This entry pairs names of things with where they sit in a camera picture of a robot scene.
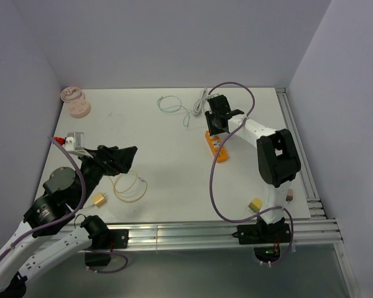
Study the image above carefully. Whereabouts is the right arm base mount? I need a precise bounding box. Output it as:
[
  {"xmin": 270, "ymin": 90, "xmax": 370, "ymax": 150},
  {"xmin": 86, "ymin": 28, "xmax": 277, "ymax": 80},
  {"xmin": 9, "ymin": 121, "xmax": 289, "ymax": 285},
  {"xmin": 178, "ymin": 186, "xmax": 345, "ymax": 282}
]
[{"xmin": 232, "ymin": 219, "xmax": 293, "ymax": 263}]

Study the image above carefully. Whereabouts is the teal charging cable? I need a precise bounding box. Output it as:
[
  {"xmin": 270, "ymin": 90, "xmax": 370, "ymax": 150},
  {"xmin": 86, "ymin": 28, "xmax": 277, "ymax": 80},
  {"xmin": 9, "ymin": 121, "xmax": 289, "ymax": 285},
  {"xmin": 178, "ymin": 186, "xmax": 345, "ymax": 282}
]
[{"xmin": 157, "ymin": 95, "xmax": 195, "ymax": 128}]

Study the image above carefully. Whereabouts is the pink plug adapter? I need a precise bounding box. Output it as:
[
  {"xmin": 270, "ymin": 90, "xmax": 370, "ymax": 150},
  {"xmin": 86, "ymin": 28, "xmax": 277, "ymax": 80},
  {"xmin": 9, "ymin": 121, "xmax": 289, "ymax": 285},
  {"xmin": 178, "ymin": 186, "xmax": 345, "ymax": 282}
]
[{"xmin": 286, "ymin": 189, "xmax": 293, "ymax": 203}]

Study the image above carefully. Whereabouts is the aluminium front rail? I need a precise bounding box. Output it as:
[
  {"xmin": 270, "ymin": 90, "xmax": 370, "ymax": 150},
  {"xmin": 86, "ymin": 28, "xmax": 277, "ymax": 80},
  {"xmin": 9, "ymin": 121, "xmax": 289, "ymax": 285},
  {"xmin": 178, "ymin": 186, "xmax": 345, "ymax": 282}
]
[{"xmin": 62, "ymin": 217, "xmax": 344, "ymax": 254}]

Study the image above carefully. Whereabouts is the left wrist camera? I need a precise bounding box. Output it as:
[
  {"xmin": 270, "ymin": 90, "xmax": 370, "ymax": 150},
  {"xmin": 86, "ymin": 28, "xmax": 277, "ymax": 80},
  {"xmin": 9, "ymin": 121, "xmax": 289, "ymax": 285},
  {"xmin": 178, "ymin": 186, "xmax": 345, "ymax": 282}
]
[{"xmin": 54, "ymin": 132, "xmax": 90, "ymax": 157}]

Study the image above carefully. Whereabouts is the yellow charging cable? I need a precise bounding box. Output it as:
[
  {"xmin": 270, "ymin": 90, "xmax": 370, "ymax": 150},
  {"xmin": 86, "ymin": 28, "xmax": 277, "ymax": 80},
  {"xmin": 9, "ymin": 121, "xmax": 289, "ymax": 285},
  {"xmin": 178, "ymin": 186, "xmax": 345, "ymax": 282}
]
[{"xmin": 77, "ymin": 172, "xmax": 149, "ymax": 210}]

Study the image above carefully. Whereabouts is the white power strip cord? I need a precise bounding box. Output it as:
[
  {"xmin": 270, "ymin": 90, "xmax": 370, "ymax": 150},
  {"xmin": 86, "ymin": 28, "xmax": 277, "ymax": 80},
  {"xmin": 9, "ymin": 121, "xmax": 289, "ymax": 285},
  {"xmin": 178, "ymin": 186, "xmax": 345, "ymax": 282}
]
[{"xmin": 192, "ymin": 88, "xmax": 210, "ymax": 116}]

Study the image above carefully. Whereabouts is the orange power strip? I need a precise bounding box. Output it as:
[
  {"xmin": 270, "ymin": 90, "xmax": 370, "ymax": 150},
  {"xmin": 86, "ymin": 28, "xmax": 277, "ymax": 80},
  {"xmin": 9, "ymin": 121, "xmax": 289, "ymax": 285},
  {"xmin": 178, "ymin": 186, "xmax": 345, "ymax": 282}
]
[{"xmin": 205, "ymin": 130, "xmax": 229, "ymax": 163}]

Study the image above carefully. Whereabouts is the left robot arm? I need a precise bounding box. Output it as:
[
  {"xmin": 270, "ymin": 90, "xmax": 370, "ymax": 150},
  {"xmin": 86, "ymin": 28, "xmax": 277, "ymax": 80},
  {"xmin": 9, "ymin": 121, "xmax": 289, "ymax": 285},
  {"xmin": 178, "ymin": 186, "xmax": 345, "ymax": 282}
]
[{"xmin": 0, "ymin": 145, "xmax": 137, "ymax": 297}]

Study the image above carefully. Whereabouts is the dark yellow plug adapter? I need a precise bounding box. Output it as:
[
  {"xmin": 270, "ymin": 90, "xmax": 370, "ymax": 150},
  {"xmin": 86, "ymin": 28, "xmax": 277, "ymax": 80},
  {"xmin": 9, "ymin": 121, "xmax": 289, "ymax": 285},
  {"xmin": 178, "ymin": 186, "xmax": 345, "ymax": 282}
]
[{"xmin": 248, "ymin": 198, "xmax": 263, "ymax": 214}]

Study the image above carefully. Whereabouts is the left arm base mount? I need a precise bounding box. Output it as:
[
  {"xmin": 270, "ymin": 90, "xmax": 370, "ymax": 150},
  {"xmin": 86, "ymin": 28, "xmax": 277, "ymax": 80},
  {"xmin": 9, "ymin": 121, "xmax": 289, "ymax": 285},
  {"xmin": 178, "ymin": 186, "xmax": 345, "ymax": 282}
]
[{"xmin": 84, "ymin": 229, "xmax": 129, "ymax": 273}]

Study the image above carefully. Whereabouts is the aluminium side rail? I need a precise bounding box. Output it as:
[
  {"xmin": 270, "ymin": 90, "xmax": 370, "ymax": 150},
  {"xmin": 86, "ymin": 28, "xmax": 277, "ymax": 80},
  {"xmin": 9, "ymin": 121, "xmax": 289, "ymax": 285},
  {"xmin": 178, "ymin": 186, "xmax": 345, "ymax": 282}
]
[{"xmin": 275, "ymin": 88, "xmax": 327, "ymax": 219}]

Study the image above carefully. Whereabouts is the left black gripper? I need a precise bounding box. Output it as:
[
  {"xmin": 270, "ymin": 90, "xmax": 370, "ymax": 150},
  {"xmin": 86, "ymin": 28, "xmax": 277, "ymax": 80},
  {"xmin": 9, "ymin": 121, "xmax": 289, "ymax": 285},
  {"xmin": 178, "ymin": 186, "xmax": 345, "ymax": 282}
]
[{"xmin": 75, "ymin": 143, "xmax": 138, "ymax": 207}]

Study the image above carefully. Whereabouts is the pink round power socket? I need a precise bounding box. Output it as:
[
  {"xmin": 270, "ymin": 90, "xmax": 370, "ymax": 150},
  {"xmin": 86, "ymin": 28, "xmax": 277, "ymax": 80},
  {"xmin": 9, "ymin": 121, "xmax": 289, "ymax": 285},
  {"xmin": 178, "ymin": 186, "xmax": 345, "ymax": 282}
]
[{"xmin": 60, "ymin": 86, "xmax": 91, "ymax": 119}]

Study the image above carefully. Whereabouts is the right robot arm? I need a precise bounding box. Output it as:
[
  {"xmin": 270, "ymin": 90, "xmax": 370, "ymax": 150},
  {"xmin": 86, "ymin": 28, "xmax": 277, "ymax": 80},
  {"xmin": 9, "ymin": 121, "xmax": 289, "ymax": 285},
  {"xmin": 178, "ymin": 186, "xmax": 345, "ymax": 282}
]
[{"xmin": 205, "ymin": 95, "xmax": 301, "ymax": 242}]

